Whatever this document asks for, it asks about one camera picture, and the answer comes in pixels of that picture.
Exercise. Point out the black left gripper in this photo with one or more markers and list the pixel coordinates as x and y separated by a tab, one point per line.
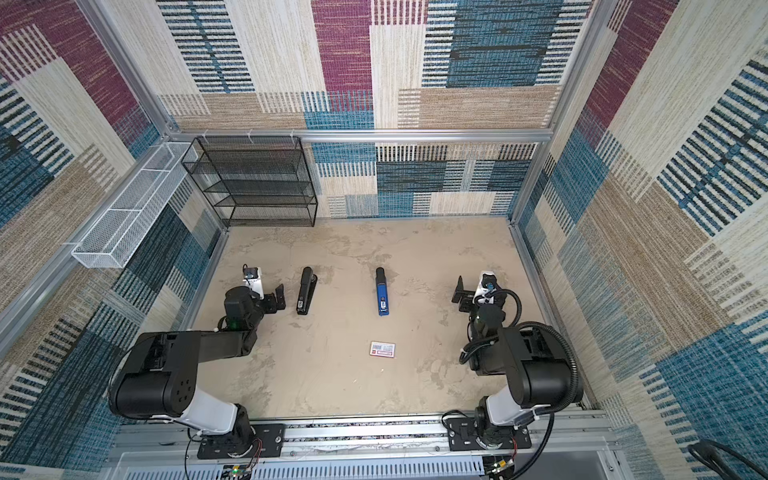
268	300

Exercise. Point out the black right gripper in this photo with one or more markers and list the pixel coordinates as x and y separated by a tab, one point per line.
469	297

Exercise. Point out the blue stapler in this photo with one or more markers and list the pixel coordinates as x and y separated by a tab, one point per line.
382	291

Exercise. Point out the red white staple box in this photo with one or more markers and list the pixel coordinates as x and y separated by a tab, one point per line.
382	349

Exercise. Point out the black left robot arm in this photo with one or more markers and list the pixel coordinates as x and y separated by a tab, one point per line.
158	380

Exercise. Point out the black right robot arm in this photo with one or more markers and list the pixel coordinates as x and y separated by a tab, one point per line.
539	367

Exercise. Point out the black mesh shelf rack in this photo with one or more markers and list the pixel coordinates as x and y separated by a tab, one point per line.
261	181

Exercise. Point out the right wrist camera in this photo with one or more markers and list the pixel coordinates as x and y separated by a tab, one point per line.
486	290

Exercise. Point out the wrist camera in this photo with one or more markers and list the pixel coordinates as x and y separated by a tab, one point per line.
252	278
486	290

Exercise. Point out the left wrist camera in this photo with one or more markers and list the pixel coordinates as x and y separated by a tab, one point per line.
252	278

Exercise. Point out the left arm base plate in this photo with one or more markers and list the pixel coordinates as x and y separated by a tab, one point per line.
259	440

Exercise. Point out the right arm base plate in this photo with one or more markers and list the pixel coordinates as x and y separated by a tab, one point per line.
469	434

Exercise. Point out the white wire mesh basket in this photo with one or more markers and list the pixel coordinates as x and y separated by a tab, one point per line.
117	234

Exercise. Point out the aluminium front rail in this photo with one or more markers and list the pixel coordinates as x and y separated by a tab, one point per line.
580	445

